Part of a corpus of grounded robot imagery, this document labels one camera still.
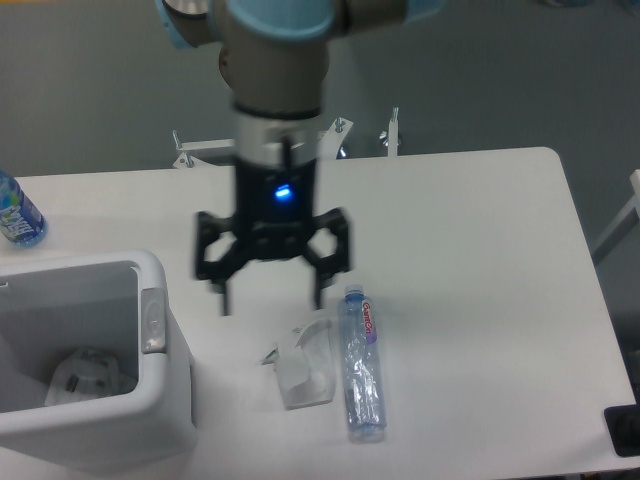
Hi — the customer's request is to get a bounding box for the white frame at right edge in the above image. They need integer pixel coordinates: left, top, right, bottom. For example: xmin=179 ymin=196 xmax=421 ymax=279
xmin=591 ymin=169 xmax=639 ymax=266

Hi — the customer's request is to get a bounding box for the blue labelled water bottle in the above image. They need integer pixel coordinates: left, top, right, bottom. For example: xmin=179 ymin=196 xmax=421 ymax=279
xmin=1 ymin=171 xmax=48 ymax=248

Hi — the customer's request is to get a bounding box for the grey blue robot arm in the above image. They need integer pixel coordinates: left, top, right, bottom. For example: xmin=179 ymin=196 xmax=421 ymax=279
xmin=156 ymin=1 xmax=442 ymax=304

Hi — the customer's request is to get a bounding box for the clear empty plastic bottle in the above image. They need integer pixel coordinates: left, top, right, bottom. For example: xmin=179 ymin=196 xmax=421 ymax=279
xmin=338 ymin=284 xmax=387 ymax=443

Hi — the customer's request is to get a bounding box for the black clamp at table edge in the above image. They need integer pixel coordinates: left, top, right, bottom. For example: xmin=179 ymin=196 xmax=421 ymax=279
xmin=604 ymin=404 xmax=639 ymax=458

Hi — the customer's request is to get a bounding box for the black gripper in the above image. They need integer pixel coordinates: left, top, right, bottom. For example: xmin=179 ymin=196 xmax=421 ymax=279
xmin=193 ymin=111 xmax=352 ymax=316

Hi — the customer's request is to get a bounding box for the plastic trash inside can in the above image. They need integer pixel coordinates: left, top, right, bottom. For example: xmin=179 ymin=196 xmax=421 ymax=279
xmin=44 ymin=348 xmax=138 ymax=407

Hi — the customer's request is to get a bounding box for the crumpled clear plastic wrapper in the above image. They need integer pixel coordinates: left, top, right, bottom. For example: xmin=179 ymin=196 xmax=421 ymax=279
xmin=260 ymin=313 xmax=337 ymax=410

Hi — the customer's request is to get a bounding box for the white push-lid trash can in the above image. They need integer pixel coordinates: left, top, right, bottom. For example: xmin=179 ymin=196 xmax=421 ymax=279
xmin=1 ymin=250 xmax=198 ymax=474

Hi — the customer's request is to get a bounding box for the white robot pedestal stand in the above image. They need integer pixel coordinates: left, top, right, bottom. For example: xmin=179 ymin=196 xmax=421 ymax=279
xmin=172 ymin=106 xmax=402 ymax=169

